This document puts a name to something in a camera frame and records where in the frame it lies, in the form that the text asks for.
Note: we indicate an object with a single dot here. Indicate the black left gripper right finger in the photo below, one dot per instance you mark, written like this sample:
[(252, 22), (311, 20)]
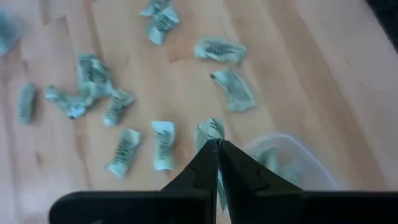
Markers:
[(264, 205)]

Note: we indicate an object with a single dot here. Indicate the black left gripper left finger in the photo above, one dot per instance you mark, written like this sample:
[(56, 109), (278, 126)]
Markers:
[(186, 205)]

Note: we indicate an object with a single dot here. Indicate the clear plastic bowl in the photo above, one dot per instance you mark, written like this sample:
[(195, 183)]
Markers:
[(311, 168)]

